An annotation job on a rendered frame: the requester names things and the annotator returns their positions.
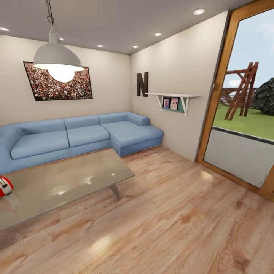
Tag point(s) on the door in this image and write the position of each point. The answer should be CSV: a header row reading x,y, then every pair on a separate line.
x,y
238,137

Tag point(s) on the radio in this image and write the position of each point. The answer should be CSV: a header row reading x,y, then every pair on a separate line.
x,y
5,186

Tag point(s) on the sofa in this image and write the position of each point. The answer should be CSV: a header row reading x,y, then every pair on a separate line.
x,y
28,145

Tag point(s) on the decorative sign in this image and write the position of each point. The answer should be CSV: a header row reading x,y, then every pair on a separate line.
x,y
142,85

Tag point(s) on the coffee table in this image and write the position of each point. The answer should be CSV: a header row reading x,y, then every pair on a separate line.
x,y
42,189

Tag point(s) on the shelf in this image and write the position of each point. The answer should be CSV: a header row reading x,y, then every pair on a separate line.
x,y
183,101

